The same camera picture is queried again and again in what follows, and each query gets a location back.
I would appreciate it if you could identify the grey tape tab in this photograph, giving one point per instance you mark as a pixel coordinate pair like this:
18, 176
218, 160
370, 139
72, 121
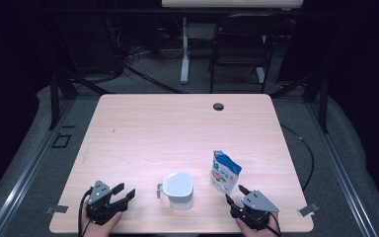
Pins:
308, 209
57, 209

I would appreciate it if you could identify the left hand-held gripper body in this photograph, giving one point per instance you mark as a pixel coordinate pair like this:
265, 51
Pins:
99, 196

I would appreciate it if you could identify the person's left hand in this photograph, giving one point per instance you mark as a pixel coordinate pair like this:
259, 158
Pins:
100, 230

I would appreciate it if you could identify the white desk top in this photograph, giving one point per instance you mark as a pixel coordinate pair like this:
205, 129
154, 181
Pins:
230, 3

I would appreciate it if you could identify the white desk leg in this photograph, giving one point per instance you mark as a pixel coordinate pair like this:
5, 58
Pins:
185, 49

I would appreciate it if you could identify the black folding chair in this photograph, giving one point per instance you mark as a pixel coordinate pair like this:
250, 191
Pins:
243, 39

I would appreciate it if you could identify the black metal stand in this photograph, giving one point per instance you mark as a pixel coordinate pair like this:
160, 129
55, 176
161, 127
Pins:
54, 98
324, 105

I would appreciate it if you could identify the clear jar with white lid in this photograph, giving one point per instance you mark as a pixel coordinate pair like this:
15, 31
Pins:
177, 189

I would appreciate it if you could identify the aluminium floor rail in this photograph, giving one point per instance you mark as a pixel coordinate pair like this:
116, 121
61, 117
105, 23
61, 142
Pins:
26, 174
342, 177

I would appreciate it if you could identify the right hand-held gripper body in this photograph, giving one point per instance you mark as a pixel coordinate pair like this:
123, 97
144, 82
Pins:
258, 202

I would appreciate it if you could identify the person's right hand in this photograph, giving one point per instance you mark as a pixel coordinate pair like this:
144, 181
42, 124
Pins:
246, 230

